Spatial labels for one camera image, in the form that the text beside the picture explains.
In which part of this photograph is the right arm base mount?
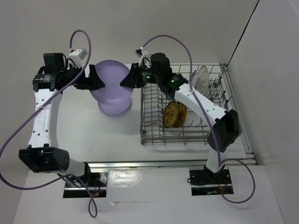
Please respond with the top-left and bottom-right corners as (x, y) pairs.
(187, 168), (234, 196)

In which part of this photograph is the right yellow patterned plate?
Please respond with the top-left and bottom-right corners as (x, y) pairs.
(173, 102), (187, 128)

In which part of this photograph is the silver aluminium rail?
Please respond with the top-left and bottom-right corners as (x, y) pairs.
(88, 160), (206, 170)

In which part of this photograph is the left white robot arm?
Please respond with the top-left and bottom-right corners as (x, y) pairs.
(19, 49), (105, 186)

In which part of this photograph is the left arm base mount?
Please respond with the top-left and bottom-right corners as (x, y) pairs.
(63, 171), (108, 198)

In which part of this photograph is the white plate with rings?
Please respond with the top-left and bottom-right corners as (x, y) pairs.
(195, 66), (209, 95)

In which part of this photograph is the purple cable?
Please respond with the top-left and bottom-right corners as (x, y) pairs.
(0, 29), (99, 218)
(141, 35), (255, 204)

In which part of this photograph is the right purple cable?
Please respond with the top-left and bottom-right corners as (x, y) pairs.
(141, 35), (255, 204)

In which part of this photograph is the white plate floral rim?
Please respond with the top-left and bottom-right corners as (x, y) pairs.
(190, 70), (197, 86)

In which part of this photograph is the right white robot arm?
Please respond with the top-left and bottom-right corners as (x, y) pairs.
(120, 48), (240, 183)

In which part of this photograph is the left yellow patterned plate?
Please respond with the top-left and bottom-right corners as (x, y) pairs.
(163, 101), (178, 128)

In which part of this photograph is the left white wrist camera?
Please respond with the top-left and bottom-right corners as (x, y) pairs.
(69, 48), (88, 65)

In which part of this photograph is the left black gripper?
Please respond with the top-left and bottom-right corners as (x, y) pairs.
(60, 63), (105, 91)

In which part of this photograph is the purple plastic plate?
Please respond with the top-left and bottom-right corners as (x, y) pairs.
(98, 98), (131, 116)
(90, 60), (133, 104)

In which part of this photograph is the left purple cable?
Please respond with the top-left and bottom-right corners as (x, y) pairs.
(0, 29), (99, 218)

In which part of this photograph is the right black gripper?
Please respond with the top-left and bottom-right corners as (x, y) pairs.
(120, 62), (162, 88)

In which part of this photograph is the yellow patterned plate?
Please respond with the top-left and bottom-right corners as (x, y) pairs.
(163, 101), (178, 128)
(173, 102), (187, 128)

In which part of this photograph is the grey wire dish rack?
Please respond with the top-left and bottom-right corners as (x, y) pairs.
(140, 64), (234, 145)

